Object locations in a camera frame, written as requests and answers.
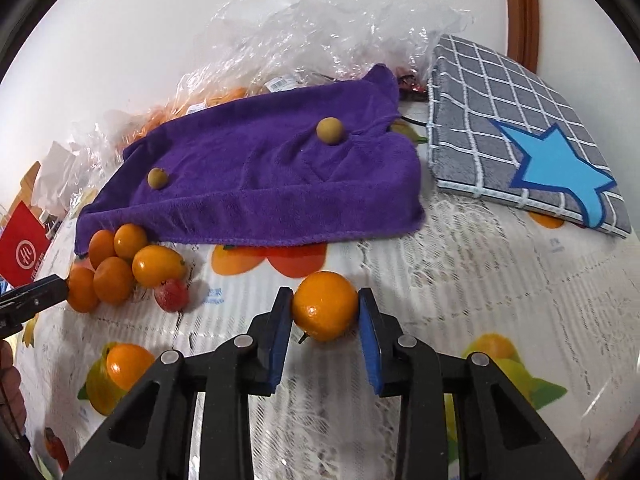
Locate crumpled clear plastic bag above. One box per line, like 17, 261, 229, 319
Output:
175, 0, 476, 106

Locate grey checked cushion blue star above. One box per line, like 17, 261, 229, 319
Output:
426, 34, 633, 240

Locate large brown longan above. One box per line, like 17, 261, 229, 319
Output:
316, 117, 345, 147

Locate white plastic bag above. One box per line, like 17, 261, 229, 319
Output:
32, 140, 81, 216

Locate brown wooden door frame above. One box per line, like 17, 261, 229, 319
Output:
502, 0, 540, 73

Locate clear plastic bag of oranges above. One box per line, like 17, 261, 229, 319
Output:
70, 85, 251, 161

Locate red strawberry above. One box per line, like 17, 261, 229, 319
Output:
154, 278, 191, 313

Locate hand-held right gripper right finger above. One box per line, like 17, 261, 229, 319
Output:
357, 287, 586, 480

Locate red paper bag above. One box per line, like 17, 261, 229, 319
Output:
0, 201, 53, 286

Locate person's left hand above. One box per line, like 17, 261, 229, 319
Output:
0, 342, 26, 441

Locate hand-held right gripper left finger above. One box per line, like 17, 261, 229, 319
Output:
62, 286, 296, 480

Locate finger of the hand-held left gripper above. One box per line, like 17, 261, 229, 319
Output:
0, 274, 69, 341

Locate purple towel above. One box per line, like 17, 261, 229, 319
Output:
74, 63, 426, 256

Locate wooden chair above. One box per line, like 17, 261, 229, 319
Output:
20, 160, 42, 198

